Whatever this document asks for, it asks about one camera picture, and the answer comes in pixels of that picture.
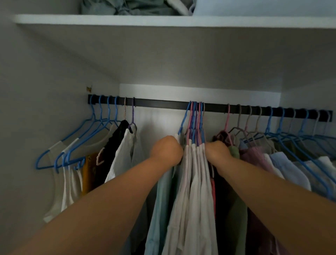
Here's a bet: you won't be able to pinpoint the white folded cloth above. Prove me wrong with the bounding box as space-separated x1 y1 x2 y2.
165 0 197 16

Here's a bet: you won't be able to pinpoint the light blue hanging shirt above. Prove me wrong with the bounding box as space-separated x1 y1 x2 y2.
263 152 312 192

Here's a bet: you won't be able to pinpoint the blue wire hanger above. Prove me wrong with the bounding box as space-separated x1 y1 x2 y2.
54 95 113 174
75 96 124 169
62 96 119 167
35 95 105 170

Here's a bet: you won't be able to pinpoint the grey-green folded clothes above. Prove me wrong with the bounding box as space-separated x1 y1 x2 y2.
80 0 181 16

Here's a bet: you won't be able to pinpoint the pink hanging garment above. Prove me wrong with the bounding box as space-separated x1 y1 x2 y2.
240 146 288 255

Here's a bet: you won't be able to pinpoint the bunch of blue pink hangers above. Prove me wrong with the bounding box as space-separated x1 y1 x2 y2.
178 101 208 147

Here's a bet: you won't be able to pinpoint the white closet shelf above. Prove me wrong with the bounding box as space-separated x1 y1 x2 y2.
13 14 336 93

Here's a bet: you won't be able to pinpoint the row of assorted hangers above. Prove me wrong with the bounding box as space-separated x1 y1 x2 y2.
218 104 336 201

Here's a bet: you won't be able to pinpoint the pale grey hanging shirt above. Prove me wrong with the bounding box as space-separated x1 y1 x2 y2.
293 156 336 201

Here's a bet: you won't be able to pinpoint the person's left forearm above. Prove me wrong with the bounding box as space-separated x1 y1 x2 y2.
10 155 181 255

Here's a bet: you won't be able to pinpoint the red hanging garment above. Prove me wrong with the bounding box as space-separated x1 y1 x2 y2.
209 178 217 219

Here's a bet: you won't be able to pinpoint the white tank top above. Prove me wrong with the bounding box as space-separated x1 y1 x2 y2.
43 142 69 224
61 147 84 213

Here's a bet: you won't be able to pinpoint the white hanging shirt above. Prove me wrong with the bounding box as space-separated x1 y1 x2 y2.
105 128 151 249

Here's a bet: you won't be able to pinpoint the black closet rail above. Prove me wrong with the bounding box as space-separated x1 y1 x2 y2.
88 95 333 122

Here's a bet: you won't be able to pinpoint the light teal hanging shirt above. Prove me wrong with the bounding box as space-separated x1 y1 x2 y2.
144 167 176 255

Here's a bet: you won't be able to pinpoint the person's left hand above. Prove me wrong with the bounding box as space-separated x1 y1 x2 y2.
150 135 184 167

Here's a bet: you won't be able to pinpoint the mustard yellow garment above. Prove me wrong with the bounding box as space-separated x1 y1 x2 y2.
81 154 99 196

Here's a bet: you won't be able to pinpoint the pale pinkish white garment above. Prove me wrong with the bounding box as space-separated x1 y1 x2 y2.
161 134 193 255

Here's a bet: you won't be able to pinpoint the dark maroon hanging garment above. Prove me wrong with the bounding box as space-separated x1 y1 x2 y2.
212 130 231 144

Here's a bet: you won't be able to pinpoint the black hanging garment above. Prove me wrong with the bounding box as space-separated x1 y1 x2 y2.
93 120 132 190

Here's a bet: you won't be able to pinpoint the light green hanging garment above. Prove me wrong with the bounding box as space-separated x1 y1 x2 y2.
226 145 249 255

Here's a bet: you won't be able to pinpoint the purple hanger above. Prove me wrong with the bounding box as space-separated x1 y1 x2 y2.
128 98 138 132

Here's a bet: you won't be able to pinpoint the dark olive hanging garment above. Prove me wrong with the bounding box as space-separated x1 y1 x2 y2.
272 139 317 162

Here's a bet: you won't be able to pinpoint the dark black hanging dress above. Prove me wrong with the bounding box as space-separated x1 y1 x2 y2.
213 170 233 255

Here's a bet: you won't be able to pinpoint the person's right forearm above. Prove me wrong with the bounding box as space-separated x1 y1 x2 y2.
214 156 336 255

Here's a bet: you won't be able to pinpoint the person's right hand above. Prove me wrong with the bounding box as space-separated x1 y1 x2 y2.
204 140 233 171

